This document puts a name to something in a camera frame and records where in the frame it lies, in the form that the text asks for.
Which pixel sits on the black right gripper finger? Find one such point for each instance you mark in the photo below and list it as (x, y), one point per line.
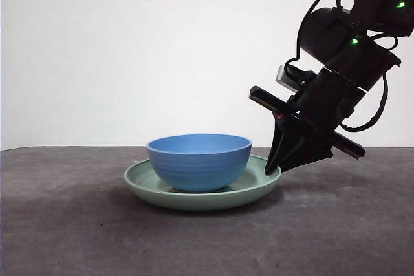
(276, 146)
(307, 151)

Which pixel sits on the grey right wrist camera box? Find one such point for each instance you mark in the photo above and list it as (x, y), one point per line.
(282, 79)

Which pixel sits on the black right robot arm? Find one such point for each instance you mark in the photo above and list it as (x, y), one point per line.
(323, 37)

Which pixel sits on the blue ribbed bowl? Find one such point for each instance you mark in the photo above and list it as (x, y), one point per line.
(197, 169)

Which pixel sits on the pale green plate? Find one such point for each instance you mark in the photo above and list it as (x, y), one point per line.
(200, 200)

